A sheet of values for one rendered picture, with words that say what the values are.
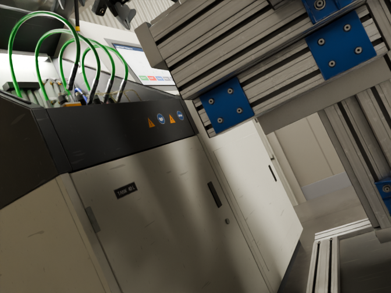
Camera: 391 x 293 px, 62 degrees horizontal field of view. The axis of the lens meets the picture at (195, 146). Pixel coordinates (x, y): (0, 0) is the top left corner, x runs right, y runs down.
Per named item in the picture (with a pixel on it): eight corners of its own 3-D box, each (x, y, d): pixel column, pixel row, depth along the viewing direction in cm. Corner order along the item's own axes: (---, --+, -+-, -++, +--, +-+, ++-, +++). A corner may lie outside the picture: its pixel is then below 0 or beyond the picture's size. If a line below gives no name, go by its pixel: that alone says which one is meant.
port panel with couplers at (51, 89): (64, 131, 143) (36, 67, 144) (60, 134, 144) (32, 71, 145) (86, 128, 154) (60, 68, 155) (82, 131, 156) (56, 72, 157)
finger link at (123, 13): (132, 20, 107) (121, -5, 108) (120, 30, 110) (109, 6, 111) (138, 21, 110) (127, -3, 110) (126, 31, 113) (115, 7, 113)
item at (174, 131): (73, 170, 75) (45, 107, 75) (62, 177, 77) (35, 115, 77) (195, 134, 129) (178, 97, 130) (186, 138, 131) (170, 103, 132)
